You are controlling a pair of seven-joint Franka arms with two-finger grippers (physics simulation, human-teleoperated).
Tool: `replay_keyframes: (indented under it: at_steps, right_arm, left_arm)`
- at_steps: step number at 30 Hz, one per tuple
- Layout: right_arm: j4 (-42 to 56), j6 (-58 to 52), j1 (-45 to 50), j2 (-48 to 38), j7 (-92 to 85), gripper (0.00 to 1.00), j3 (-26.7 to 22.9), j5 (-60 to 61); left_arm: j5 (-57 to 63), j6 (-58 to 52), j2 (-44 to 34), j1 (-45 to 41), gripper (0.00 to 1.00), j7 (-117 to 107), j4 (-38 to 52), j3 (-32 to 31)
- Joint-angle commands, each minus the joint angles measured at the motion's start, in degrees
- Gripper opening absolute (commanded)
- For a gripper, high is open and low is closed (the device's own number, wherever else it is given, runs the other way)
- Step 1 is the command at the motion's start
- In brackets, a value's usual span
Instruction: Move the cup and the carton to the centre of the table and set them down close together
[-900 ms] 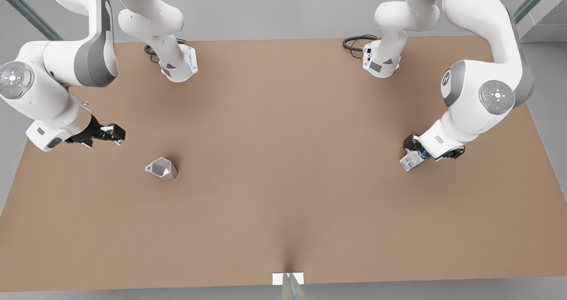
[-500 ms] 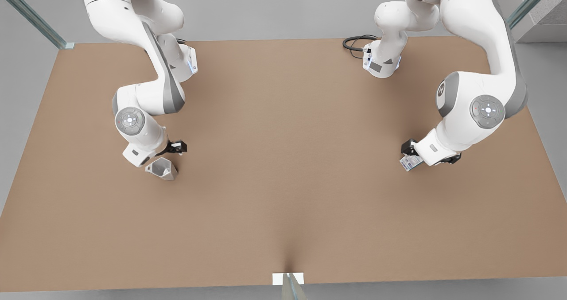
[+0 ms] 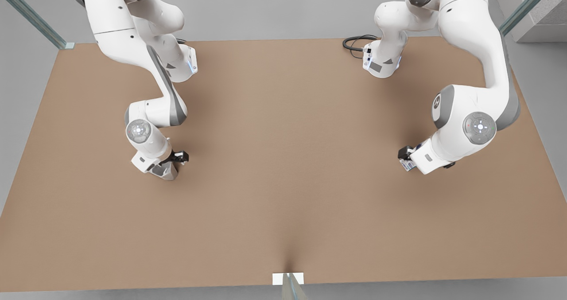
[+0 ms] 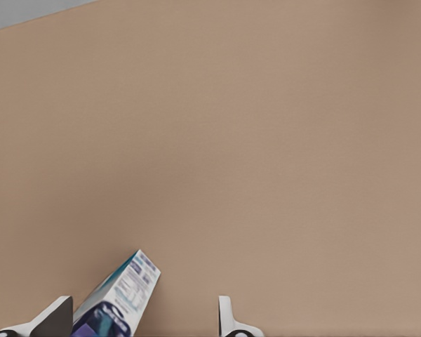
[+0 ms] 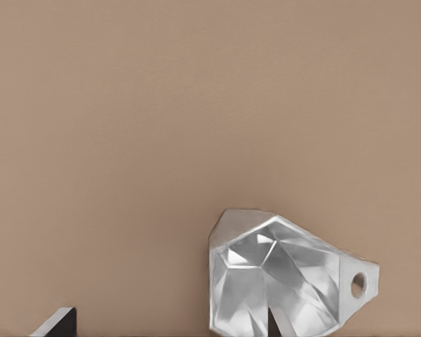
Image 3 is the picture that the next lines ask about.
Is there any black cable loop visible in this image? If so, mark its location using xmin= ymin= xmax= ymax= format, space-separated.
xmin=342 ymin=35 xmax=380 ymax=59

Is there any white post foot plate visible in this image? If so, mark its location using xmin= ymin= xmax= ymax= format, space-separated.
xmin=272 ymin=272 xmax=305 ymax=286

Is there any silver frame post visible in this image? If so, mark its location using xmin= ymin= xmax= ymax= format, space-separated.
xmin=282 ymin=273 xmax=308 ymax=300
xmin=499 ymin=0 xmax=559 ymax=36
xmin=0 ymin=0 xmax=67 ymax=49

